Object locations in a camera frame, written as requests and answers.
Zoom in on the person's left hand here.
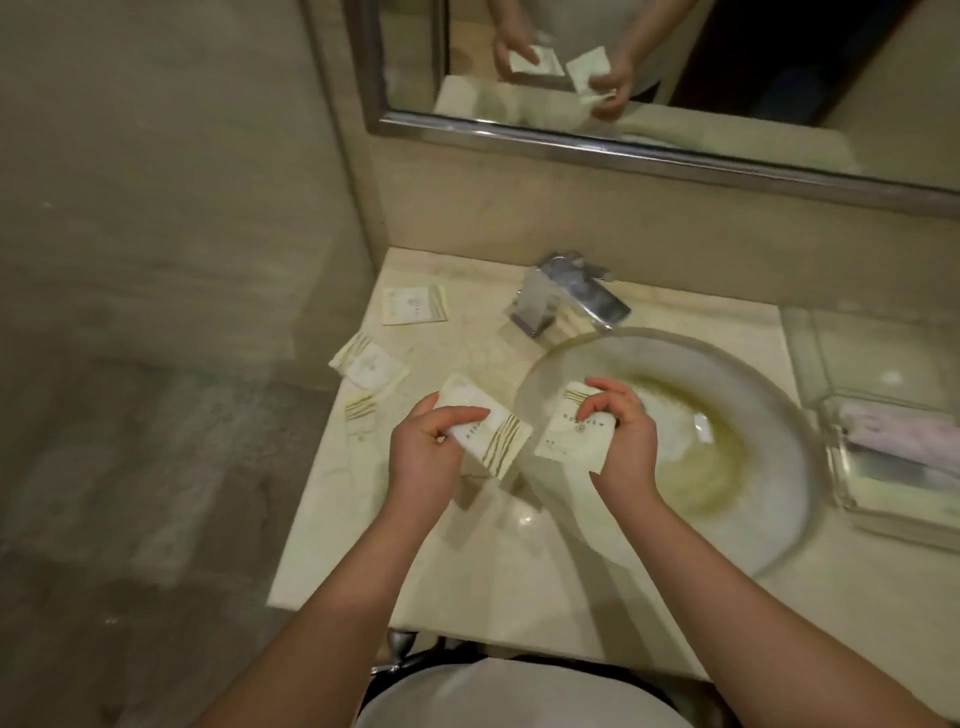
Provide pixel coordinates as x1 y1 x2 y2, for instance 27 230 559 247
386 391 493 519

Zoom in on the person's right hand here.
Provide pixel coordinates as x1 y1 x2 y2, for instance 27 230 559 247
575 377 661 515

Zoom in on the cream sachet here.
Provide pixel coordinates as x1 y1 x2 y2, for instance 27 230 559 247
434 372 535 481
533 380 618 475

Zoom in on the group of cream amenity packets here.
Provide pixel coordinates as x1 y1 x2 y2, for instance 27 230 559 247
328 283 450 440

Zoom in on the person's left forearm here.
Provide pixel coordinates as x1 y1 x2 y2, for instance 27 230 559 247
194 494 444 728

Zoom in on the person's right forearm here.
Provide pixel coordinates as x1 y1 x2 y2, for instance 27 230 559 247
607 479 954 728

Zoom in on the white oval sink basin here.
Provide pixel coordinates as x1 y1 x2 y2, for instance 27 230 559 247
512 328 826 580

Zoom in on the chrome faucet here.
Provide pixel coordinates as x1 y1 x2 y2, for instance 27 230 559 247
506 251 633 340

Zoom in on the chrome handle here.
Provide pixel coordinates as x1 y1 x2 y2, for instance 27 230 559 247
369 629 421 676

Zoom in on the metal framed wall mirror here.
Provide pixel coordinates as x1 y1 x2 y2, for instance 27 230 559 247
344 0 960 220

